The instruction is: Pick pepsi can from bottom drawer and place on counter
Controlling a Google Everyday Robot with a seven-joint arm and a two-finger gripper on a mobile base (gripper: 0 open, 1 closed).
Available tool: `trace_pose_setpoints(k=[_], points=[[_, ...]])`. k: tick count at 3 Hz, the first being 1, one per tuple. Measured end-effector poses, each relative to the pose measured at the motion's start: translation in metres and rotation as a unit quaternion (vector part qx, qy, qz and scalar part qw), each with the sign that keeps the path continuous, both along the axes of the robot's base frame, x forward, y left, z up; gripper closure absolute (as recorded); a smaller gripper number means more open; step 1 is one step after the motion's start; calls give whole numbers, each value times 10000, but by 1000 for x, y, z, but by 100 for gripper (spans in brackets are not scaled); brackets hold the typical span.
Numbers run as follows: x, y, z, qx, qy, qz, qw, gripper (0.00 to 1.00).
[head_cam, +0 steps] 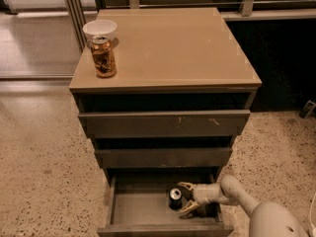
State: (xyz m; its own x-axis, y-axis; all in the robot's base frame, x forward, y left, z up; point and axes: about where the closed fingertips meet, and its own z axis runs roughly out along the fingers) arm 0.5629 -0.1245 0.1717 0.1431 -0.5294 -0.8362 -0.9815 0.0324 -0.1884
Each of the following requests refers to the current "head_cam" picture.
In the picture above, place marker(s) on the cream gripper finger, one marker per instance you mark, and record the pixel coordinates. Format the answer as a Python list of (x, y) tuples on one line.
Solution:
[(188, 186), (190, 206)]

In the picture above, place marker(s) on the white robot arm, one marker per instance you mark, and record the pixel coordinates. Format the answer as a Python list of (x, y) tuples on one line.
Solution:
[(267, 218)]

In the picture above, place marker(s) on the metal railing frame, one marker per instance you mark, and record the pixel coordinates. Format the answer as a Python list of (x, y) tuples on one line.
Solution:
[(245, 17)]

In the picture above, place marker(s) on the top grey drawer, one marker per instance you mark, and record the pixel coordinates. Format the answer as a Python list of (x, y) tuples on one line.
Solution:
[(164, 124)]

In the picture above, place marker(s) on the brown patterned drink can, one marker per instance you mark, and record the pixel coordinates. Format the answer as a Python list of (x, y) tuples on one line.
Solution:
[(103, 56)]

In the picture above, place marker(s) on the grey bracket on floor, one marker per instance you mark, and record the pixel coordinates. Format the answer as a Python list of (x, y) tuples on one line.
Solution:
[(308, 109)]

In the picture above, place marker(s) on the blue pepsi can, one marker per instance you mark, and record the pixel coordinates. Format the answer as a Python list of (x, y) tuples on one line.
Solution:
[(175, 198)]

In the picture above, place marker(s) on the grey drawer cabinet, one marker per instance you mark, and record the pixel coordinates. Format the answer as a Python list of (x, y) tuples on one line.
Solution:
[(168, 60)]

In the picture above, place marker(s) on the middle grey drawer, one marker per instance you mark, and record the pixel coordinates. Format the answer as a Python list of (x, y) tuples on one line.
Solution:
[(163, 158)]

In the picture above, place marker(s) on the bottom grey open drawer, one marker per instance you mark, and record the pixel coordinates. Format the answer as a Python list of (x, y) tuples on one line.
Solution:
[(139, 207)]

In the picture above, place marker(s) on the white paper bowl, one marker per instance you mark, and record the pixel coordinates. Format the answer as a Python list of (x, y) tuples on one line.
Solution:
[(106, 28)]

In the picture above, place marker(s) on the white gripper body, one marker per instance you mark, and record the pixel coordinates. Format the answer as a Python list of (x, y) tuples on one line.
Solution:
[(201, 195)]

